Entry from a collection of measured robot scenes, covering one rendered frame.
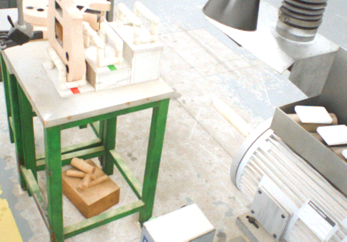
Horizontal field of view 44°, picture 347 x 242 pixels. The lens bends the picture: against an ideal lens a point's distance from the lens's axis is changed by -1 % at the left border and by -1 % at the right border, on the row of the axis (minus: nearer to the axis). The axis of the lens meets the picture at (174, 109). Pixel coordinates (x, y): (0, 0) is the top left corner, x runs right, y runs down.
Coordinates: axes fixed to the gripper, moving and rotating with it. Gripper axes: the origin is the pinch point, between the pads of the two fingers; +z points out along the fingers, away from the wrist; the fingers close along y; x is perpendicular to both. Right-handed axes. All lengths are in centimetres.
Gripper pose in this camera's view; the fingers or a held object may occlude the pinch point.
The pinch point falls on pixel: (33, 35)
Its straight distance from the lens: 178.0
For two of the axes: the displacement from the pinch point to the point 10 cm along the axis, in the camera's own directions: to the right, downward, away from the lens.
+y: 4.9, 5.6, -6.7
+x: 1.3, -8.1, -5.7
